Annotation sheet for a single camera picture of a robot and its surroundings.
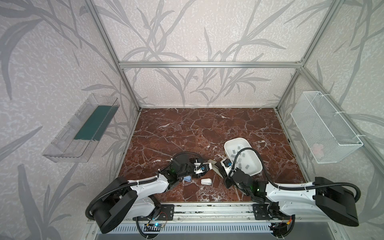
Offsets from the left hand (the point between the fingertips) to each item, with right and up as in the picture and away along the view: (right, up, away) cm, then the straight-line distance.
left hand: (209, 158), depth 81 cm
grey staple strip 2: (+23, -7, +8) cm, 26 cm away
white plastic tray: (+25, -4, +11) cm, 27 cm away
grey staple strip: (+23, -2, +13) cm, 26 cm away
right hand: (+6, -5, +2) cm, 8 cm away
